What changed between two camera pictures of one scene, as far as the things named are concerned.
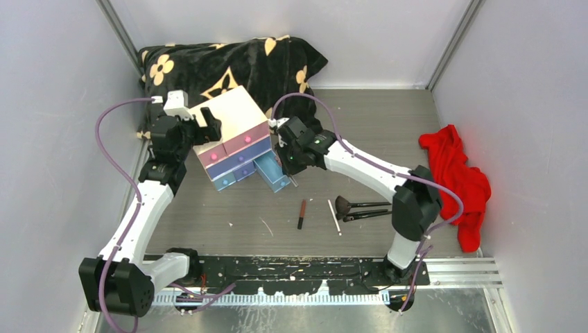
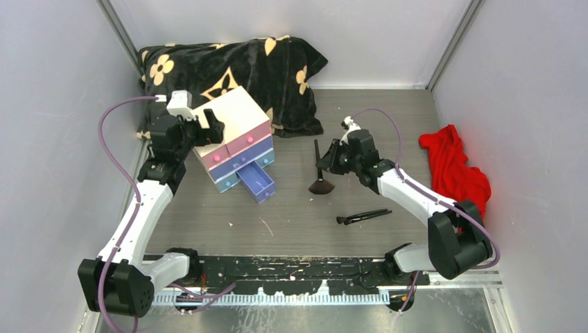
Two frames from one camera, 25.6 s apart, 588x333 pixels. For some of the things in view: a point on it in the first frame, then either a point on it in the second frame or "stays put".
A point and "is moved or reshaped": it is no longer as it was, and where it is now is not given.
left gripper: [212, 132] stays put
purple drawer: [244, 171] is moved or reshaped
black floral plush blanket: [277, 69] stays put
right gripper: [290, 169] → [329, 161]
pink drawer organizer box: [244, 146] is moved or reshaped
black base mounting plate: [305, 274] stays put
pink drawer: [247, 138] stays put
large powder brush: [342, 207] → [322, 186]
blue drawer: [268, 168] is moved or reshaped
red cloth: [464, 191] stays put
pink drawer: [213, 155] stays put
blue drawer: [225, 181] stays put
